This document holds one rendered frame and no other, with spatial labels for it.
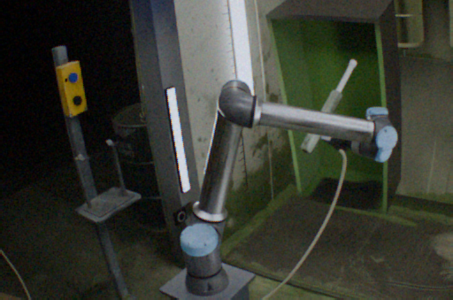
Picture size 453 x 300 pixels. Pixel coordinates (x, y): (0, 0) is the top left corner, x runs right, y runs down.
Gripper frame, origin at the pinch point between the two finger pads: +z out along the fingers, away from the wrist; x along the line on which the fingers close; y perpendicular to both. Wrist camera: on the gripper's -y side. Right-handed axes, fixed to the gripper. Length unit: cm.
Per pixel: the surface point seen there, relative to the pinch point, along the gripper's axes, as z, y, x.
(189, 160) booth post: 88, 12, -37
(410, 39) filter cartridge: 36, 88, 116
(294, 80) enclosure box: 52, 19, 30
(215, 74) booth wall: 98, 3, 15
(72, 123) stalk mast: 89, -65, -54
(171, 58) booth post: 87, -35, 4
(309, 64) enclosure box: 56, 27, 46
